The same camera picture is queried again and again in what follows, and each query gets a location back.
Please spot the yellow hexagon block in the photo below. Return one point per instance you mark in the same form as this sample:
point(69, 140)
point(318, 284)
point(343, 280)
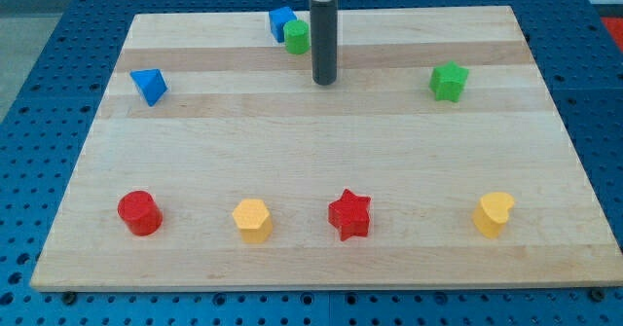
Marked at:
point(253, 220)

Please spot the green cylinder block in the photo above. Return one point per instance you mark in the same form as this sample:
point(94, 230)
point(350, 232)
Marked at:
point(296, 36)

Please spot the yellow heart block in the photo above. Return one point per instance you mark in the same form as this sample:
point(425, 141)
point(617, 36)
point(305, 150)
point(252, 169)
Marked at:
point(492, 213)

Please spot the red cylinder block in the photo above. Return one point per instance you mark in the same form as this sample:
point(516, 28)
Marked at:
point(140, 213)

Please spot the grey cylindrical pointer tool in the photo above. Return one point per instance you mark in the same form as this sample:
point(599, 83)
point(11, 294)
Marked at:
point(324, 38)

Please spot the wooden board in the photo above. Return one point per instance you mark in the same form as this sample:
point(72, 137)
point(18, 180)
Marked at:
point(243, 119)

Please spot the blue cube block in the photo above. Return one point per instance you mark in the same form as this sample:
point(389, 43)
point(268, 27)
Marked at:
point(278, 18)

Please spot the red star block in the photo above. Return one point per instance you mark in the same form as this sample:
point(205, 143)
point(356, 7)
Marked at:
point(350, 215)

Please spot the green star block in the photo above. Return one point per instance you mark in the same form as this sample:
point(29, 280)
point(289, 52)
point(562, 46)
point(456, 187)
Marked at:
point(447, 81)

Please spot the blue triangular block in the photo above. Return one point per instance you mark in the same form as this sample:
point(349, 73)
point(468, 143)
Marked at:
point(150, 83)

